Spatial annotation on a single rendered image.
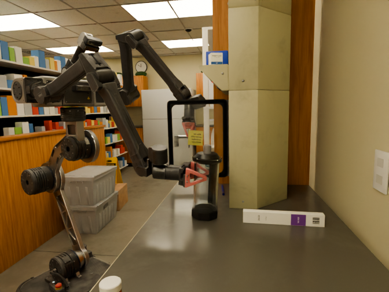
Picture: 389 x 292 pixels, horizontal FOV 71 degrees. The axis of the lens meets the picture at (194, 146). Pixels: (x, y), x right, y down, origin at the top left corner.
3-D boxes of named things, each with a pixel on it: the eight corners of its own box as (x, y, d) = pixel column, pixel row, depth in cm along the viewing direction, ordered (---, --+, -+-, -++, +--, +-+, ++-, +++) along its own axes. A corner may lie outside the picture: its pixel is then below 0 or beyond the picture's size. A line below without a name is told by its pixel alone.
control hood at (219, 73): (230, 94, 136) (230, 74, 134) (228, 90, 104) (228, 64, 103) (207, 95, 137) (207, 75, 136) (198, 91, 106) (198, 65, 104)
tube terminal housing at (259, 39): (280, 186, 138) (283, 28, 128) (293, 210, 106) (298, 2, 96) (231, 186, 142) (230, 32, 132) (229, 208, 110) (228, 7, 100)
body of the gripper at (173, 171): (189, 162, 106) (170, 160, 107) (184, 168, 96) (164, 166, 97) (188, 178, 107) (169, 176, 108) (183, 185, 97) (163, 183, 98)
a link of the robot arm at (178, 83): (136, 34, 145) (123, 40, 138) (141, 26, 141) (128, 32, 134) (187, 97, 152) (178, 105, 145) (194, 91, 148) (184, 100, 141)
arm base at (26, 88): (43, 103, 136) (40, 78, 134) (52, 102, 131) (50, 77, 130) (25, 102, 129) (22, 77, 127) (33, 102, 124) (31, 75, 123)
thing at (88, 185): (119, 190, 349) (118, 165, 345) (95, 207, 290) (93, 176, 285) (89, 189, 356) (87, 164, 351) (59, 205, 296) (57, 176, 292)
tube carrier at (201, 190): (219, 207, 107) (222, 154, 104) (218, 219, 97) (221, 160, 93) (192, 205, 108) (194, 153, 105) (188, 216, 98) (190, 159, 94)
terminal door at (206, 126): (227, 177, 140) (227, 98, 135) (169, 177, 142) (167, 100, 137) (227, 176, 141) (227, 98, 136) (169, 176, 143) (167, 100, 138)
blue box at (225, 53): (228, 73, 132) (228, 54, 131) (228, 70, 122) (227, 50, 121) (208, 74, 134) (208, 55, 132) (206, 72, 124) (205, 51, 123)
